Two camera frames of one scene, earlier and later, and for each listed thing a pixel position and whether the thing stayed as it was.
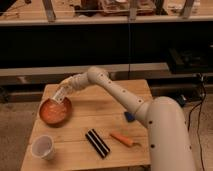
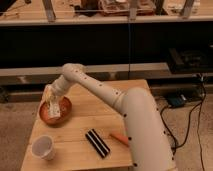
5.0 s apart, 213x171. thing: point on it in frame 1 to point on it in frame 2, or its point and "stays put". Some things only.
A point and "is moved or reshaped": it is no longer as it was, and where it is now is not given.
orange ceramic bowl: (55, 113) stays put
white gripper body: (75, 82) to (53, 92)
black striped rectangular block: (97, 143) stays put
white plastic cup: (43, 146) stays put
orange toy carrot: (125, 140) stays put
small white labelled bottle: (60, 95) is moved or reshaped
